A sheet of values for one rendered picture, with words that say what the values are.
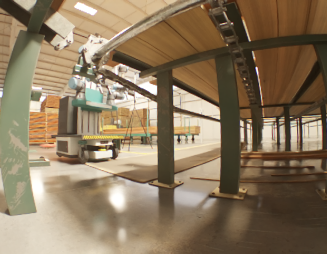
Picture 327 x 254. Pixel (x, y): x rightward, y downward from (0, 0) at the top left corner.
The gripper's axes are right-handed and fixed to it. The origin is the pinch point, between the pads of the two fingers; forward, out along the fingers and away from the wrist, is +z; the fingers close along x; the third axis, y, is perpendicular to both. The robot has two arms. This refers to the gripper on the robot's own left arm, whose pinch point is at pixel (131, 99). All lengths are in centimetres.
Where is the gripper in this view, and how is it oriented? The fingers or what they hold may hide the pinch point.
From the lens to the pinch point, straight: 190.4
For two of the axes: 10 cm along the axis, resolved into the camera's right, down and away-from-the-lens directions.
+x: 5.9, 1.7, 7.9
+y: 7.6, -4.3, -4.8
